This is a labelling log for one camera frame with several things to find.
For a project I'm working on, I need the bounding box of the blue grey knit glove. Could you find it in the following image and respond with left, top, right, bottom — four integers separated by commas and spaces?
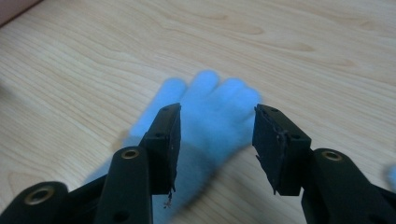
83, 69, 263, 224
387, 163, 396, 191

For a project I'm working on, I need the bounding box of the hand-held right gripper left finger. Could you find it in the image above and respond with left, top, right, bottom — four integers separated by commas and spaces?
139, 103, 182, 196

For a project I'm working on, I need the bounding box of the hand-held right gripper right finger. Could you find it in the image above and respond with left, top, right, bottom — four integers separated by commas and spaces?
251, 104, 313, 196

